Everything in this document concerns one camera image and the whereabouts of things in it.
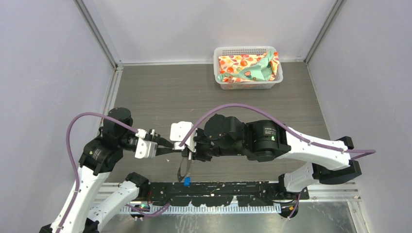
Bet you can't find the large metal keyring disc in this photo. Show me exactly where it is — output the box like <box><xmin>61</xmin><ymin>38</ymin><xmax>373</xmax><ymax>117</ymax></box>
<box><xmin>177</xmin><ymin>157</ymin><xmax>193</xmax><ymax>182</ymax></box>

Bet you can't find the blue key tag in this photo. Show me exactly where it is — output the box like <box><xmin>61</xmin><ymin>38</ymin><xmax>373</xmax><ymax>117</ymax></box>
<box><xmin>183</xmin><ymin>177</ymin><xmax>191</xmax><ymax>187</ymax></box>

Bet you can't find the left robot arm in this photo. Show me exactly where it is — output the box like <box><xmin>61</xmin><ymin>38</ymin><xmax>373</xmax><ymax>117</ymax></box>
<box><xmin>40</xmin><ymin>107</ymin><xmax>174</xmax><ymax>233</ymax></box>

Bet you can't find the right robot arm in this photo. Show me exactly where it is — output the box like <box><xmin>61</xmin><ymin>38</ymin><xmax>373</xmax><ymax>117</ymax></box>
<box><xmin>177</xmin><ymin>114</ymin><xmax>362</xmax><ymax>199</ymax></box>

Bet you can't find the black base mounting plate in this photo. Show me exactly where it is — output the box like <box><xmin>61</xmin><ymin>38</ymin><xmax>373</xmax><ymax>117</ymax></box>
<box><xmin>137</xmin><ymin>181</ymin><xmax>298</xmax><ymax>207</ymax></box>

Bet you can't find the white plastic basket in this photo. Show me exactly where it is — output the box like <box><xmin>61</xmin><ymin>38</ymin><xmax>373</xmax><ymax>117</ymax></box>
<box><xmin>213</xmin><ymin>46</ymin><xmax>283</xmax><ymax>90</ymax></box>

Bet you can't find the floral patterned cloth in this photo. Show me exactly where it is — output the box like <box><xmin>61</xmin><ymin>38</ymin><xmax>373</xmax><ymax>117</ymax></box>
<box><xmin>217</xmin><ymin>50</ymin><xmax>280</xmax><ymax>83</ymax></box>

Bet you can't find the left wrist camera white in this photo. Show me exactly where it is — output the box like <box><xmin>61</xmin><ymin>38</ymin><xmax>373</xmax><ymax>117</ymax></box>
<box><xmin>134</xmin><ymin>128</ymin><xmax>158</xmax><ymax>160</ymax></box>

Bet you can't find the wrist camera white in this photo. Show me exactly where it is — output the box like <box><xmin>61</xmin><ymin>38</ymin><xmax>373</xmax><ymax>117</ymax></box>
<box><xmin>134</xmin><ymin>128</ymin><xmax>158</xmax><ymax>160</ymax></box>
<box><xmin>170</xmin><ymin>121</ymin><xmax>196</xmax><ymax>152</ymax></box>

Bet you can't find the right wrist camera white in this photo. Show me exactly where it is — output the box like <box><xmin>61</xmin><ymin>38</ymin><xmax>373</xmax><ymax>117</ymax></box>
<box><xmin>170</xmin><ymin>121</ymin><xmax>196</xmax><ymax>152</ymax></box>

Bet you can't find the aluminium frame rail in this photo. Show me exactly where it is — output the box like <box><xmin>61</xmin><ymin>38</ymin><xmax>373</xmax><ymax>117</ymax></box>
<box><xmin>92</xmin><ymin>182</ymin><xmax>361</xmax><ymax>217</ymax></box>

